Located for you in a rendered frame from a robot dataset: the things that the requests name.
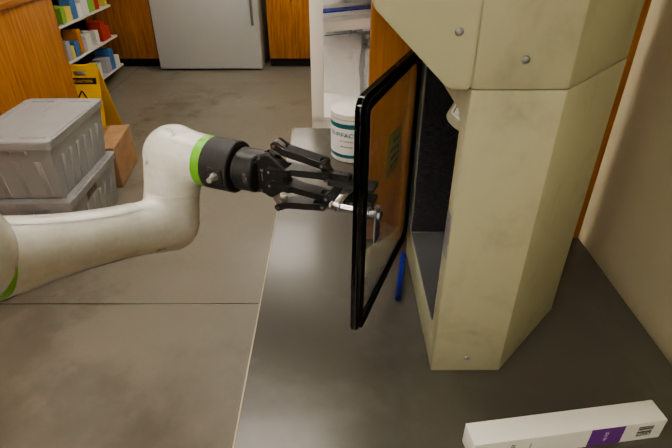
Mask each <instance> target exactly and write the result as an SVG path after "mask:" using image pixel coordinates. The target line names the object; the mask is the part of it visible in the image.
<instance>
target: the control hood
mask: <svg viewBox="0 0 672 448"><path fill-rule="evenodd" d="M372 2H373V5H374V7H375V9H376V10H377V11H378V12H379V14H380V15H381V16H382V17H383V18H384V19H385V20H386V21H387V22H388V23H389V25H390V26H391V27H392V28H393V29H394V30H395V31H396V32H397V33H398V34H399V36H400V37H401V38H402V39H403V40H404V41H405V42H406V43H407V44H408V45H409V47H410V48H411V49H412V50H413V51H414V52H415V53H416V54H417V55H418V56H419V58H420V59H421V60H422V61H423V62H424V63H425V64H426V65H427V66H428V67H429V69H430V70H431V71H432V72H433V73H434V74H435V75H436V76H437V77H438V78H439V80H440V81H441V82H442V83H443V84H444V85H445V86H446V87H447V88H450V89H451V90H468V88H469V87H471V85H472V78H473V71H474V64H475V57H476V50H477V43H478V36H479V29H480V22H481V16H482V9H483V2H484V0H372Z"/></svg>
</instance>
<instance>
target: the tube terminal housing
mask: <svg viewBox="0 0 672 448"><path fill-rule="evenodd" d="M644 1H645V0H484V2H483V9H482V16H481V22H480V29H479V36H478V43H477V50H476V57H475V64H474V71H473V78H472V85H471V87H469V88H468V90H451V89H450V88H447V87H446V86H445V85H444V86H445V88H446V89H447V91H448V93H449V94H450V96H451V98H452V99H453V101H454V103H455V104H456V106H457V108H458V110H459V116H460V126H459V134H458V141H457V149H456V156H455V163H454V170H453V177H452V185H451V192H450V199H449V206H448V209H449V212H450V214H451V217H452V219H451V226H450V233H449V240H448V247H447V254H446V259H445V257H444V254H443V251H442V257H441V264H440V271H439V279H438V286H437V293H436V300H435V307H434V315H433V320H431V318H430V314H429V309H428V305H427V301H426V296H425V292H424V288H423V283H422V279H421V275H420V270H419V266H418V262H417V257H416V253H415V249H414V244H413V240H412V235H411V233H412V231H411V225H410V235H409V236H407V247H406V253H407V258H408V263H409V267H410V272H411V277H412V282H413V287H414V292H415V297H416V301H417V306H418V311H419V316H420V321H421V326H422V331H423V335H424V340H425V345H426V350H427V355H428V360H429V365H430V369H431V370H499V368H500V367H501V366H502V365H503V364H504V363H505V362H506V360H507V359H508V358H509V357H510V356H511V355H512V354H513V352H514V351H515V350H516V349H517V348H518V347H519V345H520V344H521V343H522V342H523V341H524V340H525V339H526V337H527V336H528V335H529V334H530V333H531V332H532V331H533V329H534V328H535V327H536V326H537V325H538V324H539V323H540V321H541V320H542V319H543V318H544V317H545V316H546V314H547V313H548V312H549V311H550V310H551V308H552V305H553V301H554V298H555V295H556V292H557V288H558V285H559V282H560V278H561V275H562V272H563V268H564V265H565V262H566V259H567V255H568V252H569V249H570V245H571V242H572V239H573V235H574V232H575V229H576V226H577V222H578V219H579V216H580V212H581V209H582V206H583V203H584V199H585V196H586V193H587V189H588V186H589V183H590V179H591V176H592V173H593V170H594V166H595V163H596V160H597V156H598V153H599V150H600V146H601V143H602V140H603V137H604V133H605V130H606V127H607V123H608V120H609V117H610V113H611V110H612V107H613V104H614V100H615V97H616V94H617V90H618V87H619V84H620V80H621V77H622V74H623V71H624V67H625V64H626V61H627V58H626V57H627V56H628V53H629V50H630V47H631V44H632V40H633V37H634V34H635V30H636V27H637V24H638V20H639V17H640V14H641V11H642V7H643V4H644Z"/></svg>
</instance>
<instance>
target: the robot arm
mask: <svg viewBox="0 0 672 448"><path fill-rule="evenodd" d="M270 147H271V149H269V150H266V151H265V150H262V149H257V148H252V147H250V146H249V145H248V144H247V143H246V142H245V141H241V140H235V139H230V138H224V137H218V136H213V135H208V134H204V133H200V132H197V131H195V130H192V129H190V128H188V127H186V126H183V125H180V124H167V125H163V126H160V127H158V128H157V129H155V130H154V131H152V132H151V133H150V134H149V136H148V137H147V139H146V140H145V143H144V146H143V151H142V155H143V177H144V191H143V199H142V200H141V201H139V202H135V203H126V204H121V205H116V206H111V207H105V208H99V209H92V210H85V211H76V212H66V213H54V214H39V215H8V216H2V215H1V214H0V303H2V302H5V301H7V300H10V299H12V298H14V297H17V296H19V295H21V294H24V293H26V292H29V291H31V290H34V289H36V288H39V287H41V286H44V285H47V284H49V283H52V282H55V281H57V280H60V279H63V278H66V277H69V276H71V275H74V274H77V273H80V272H83V271H87V270H90V269H93V268H96V267H100V266H103V265H107V264H110V263H114V262H118V261H122V260H126V259H130V258H134V257H136V256H143V255H149V254H155V253H162V252H170V251H177V250H180V249H183V248H184V247H186V246H188V245H189V244H190V243H191V242H192V241H193V240H194V239H195V237H196V236H197V234H198V231H199V227H200V191H201V186H205V187H209V188H214V189H218V190H223V191H227V192H232V193H237V192H239V191H241V190H245V191H250V192H262V193H265V194H266V195H268V196H270V197H273V199H274V201H275V202H276V205H275V209H276V210H277V211H280V210H284V209H301V210H316V211H325V210H326V208H327V207H328V206H329V203H330V202H331V201H334V200H335V198H336V197H337V196H338V195H339V194H340V192H341V191H342V190H343V189H348V190H353V177H352V173H350V172H345V171H340V170H335V169H333V168H332V166H331V164H330V162H331V159H330V158H329V157H327V156H324V155H321V154H318V153H315V152H312V151H309V150H306V149H303V148H300V147H297V146H294V145H291V144H289V143H288V142H286V141H285V140H284V139H282V138H280V137H279V138H277V139H276V140H275V141H273V142H272V143H271V144H270ZM280 155H282V156H284V157H287V158H290V159H292V160H295V161H298V162H301V163H304V164H297V162H290V161H286V160H285V159H284V158H282V157H281V156H280ZM305 164H307V165H305ZM292 176H294V177H302V178H311V179H319V180H324V182H326V181H327V180H328V179H329V180H328V181H327V185H328V186H333V188H332V189H327V188H324V187H320V186H317V185H313V184H309V183H306V182H302V181H299V180H298V179H297V178H294V177H292ZM282 192H285V193H294V194H298V195H301V196H305V197H301V196H289V197H288V196H287V195H280V193H282Z"/></svg>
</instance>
